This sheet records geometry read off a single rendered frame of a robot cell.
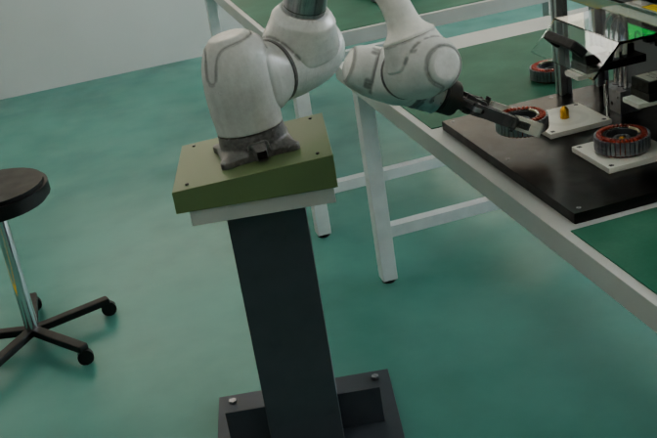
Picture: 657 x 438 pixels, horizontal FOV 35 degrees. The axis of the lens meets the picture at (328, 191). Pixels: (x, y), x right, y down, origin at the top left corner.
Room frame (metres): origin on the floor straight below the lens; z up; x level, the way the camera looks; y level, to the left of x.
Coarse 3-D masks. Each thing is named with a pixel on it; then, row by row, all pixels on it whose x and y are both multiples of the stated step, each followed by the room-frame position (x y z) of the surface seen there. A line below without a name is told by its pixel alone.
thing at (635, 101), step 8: (648, 72) 1.99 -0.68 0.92; (656, 72) 1.98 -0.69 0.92; (632, 80) 1.99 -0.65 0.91; (640, 80) 1.96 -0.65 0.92; (648, 80) 1.94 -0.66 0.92; (656, 80) 1.94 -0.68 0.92; (632, 88) 1.99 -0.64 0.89; (640, 88) 1.96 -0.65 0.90; (648, 88) 1.93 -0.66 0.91; (656, 88) 1.93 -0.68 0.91; (632, 96) 1.98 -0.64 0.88; (640, 96) 1.96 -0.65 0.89; (648, 96) 1.93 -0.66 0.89; (656, 96) 1.93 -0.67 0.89; (632, 104) 1.95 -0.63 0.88; (640, 104) 1.93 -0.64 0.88; (648, 104) 1.93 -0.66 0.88; (656, 104) 1.93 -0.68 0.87
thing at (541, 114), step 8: (512, 112) 2.08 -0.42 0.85; (520, 112) 2.08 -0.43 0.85; (528, 112) 2.08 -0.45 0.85; (536, 112) 2.05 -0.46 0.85; (544, 112) 2.04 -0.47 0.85; (536, 120) 2.01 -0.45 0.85; (544, 120) 2.01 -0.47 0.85; (496, 128) 2.05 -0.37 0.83; (504, 128) 2.02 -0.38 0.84; (544, 128) 2.01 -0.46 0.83; (504, 136) 2.03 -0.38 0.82; (512, 136) 2.01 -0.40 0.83; (520, 136) 2.00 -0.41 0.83; (528, 136) 2.00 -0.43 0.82
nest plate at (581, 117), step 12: (576, 108) 2.24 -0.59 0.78; (588, 108) 2.22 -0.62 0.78; (552, 120) 2.18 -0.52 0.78; (564, 120) 2.17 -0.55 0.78; (576, 120) 2.15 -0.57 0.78; (588, 120) 2.14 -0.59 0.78; (600, 120) 2.13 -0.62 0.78; (552, 132) 2.11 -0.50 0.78; (564, 132) 2.10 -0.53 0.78; (576, 132) 2.11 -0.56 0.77
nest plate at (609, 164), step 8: (584, 144) 2.01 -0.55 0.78; (592, 144) 2.00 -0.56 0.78; (656, 144) 1.95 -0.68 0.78; (576, 152) 1.99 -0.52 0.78; (584, 152) 1.97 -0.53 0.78; (592, 152) 1.96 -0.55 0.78; (648, 152) 1.91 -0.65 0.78; (656, 152) 1.91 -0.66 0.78; (592, 160) 1.92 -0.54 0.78; (600, 160) 1.91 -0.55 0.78; (608, 160) 1.90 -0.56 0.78; (616, 160) 1.89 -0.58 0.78; (624, 160) 1.89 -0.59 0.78; (632, 160) 1.88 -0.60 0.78; (640, 160) 1.88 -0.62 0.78; (648, 160) 1.88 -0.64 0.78; (656, 160) 1.88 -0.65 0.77; (600, 168) 1.89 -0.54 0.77; (608, 168) 1.86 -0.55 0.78; (616, 168) 1.86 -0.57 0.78; (624, 168) 1.87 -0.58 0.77
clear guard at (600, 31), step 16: (640, 0) 2.02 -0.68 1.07; (656, 0) 2.00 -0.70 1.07; (576, 16) 1.98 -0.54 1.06; (592, 16) 1.96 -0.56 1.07; (608, 16) 1.94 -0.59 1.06; (624, 16) 1.92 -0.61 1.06; (640, 16) 1.90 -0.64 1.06; (656, 16) 1.89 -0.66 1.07; (560, 32) 1.93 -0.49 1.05; (576, 32) 1.89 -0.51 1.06; (592, 32) 1.84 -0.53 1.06; (608, 32) 1.82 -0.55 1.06; (624, 32) 1.81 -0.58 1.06; (640, 32) 1.79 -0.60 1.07; (656, 32) 1.78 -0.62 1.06; (544, 48) 1.94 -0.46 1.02; (560, 48) 1.90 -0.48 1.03; (592, 48) 1.81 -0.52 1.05; (608, 48) 1.77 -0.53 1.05; (560, 64) 1.86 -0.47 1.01; (576, 64) 1.82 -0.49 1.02; (592, 64) 1.77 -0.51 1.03
